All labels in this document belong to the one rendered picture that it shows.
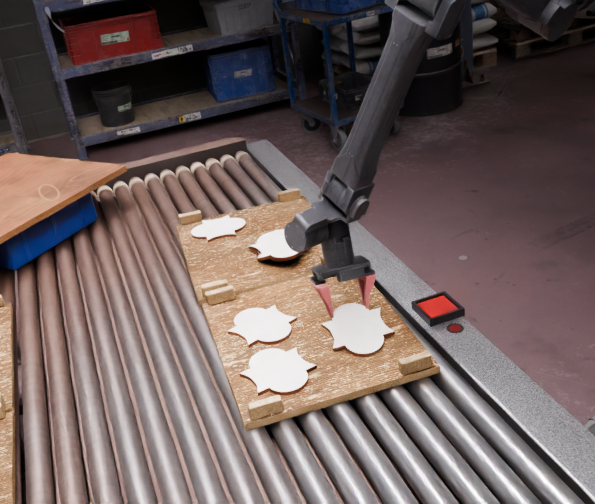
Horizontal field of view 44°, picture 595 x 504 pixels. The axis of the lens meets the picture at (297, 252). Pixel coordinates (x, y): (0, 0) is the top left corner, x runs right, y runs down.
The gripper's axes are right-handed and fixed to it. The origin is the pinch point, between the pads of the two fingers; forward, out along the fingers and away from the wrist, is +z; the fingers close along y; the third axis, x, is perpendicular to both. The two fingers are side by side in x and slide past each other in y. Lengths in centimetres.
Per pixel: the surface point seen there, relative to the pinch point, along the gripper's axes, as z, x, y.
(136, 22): -107, 425, -13
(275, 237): -10.0, 34.6, -5.7
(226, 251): -8.2, 40.8, -17.0
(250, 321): 0.0, 8.2, -18.0
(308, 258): -4.8, 28.3, -0.2
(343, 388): 7.9, -16.7, -7.4
